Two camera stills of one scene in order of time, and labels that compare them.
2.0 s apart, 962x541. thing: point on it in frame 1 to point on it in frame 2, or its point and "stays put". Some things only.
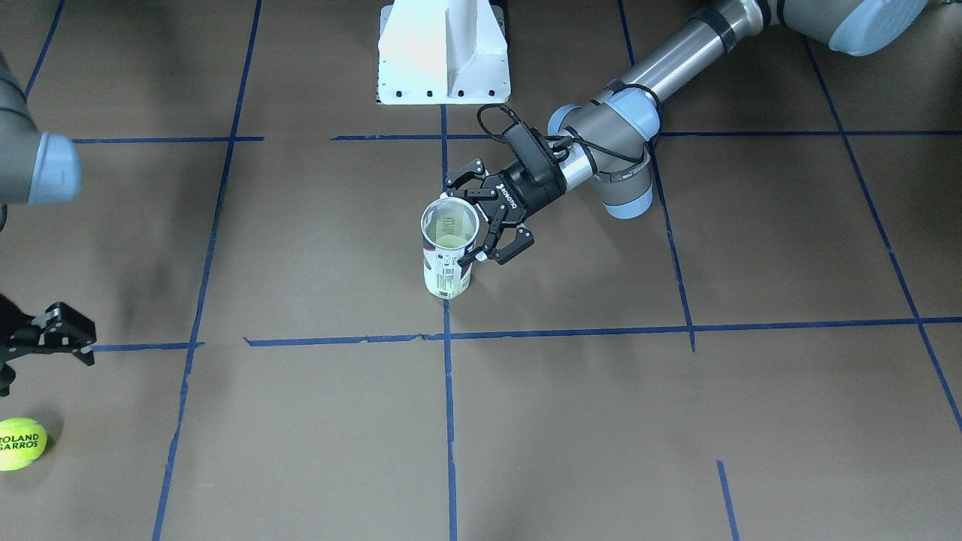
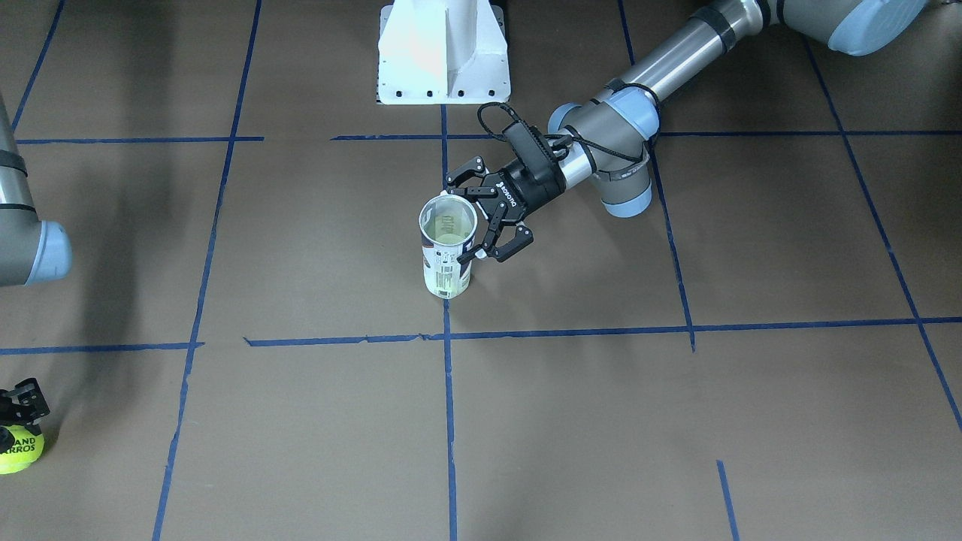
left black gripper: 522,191 stays put
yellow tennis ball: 22,441 stays put
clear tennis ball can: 449,227 stays put
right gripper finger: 66,330 to 23,406
